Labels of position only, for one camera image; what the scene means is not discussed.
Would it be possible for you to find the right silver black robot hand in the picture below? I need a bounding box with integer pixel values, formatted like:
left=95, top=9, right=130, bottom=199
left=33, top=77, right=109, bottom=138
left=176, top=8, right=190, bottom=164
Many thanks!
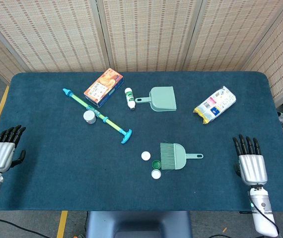
left=232, top=134, right=268, bottom=186

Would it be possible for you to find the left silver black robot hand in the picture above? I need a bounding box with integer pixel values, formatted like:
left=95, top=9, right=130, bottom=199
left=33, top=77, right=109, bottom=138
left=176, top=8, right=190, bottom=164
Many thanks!
left=0, top=125, right=27, bottom=173

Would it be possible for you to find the small green hand broom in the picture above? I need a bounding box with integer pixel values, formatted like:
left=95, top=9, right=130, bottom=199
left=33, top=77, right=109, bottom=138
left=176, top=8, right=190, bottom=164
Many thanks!
left=159, top=142, right=204, bottom=171

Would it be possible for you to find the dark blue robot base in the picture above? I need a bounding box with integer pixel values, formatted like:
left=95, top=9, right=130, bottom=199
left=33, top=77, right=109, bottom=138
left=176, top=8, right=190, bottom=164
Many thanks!
left=85, top=211, right=194, bottom=238

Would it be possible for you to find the white green small bottle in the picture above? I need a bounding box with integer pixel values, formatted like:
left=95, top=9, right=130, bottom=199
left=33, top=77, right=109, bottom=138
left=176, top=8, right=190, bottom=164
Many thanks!
left=124, top=87, right=137, bottom=111

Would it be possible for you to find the blue felt table cover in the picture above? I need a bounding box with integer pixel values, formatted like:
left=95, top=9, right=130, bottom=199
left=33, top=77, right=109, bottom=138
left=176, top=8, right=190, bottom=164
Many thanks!
left=0, top=71, right=283, bottom=212

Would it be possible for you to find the white yellow snack bag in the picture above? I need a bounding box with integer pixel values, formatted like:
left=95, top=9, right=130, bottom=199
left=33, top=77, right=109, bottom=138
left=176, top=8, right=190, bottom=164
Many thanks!
left=193, top=85, right=237, bottom=124

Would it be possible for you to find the small green dustpan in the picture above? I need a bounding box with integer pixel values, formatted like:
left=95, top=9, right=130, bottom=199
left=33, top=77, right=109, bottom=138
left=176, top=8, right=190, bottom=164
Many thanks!
left=135, top=86, right=177, bottom=113

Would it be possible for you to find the blue green toy water pump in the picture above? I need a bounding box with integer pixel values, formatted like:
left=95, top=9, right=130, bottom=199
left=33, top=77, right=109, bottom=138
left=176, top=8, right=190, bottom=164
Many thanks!
left=62, top=88, right=133, bottom=145

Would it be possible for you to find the orange blue cookie box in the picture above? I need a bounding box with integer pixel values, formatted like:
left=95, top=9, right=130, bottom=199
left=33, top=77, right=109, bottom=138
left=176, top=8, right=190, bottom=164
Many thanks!
left=83, top=68, right=125, bottom=109

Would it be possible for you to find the woven bamboo folding screen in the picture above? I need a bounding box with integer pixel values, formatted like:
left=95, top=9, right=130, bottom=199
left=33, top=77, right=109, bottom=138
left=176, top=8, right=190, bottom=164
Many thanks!
left=0, top=0, right=283, bottom=107

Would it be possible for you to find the black floor cable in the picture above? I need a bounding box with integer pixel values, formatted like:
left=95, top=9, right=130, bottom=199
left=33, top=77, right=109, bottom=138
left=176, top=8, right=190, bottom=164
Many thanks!
left=0, top=216, right=52, bottom=238

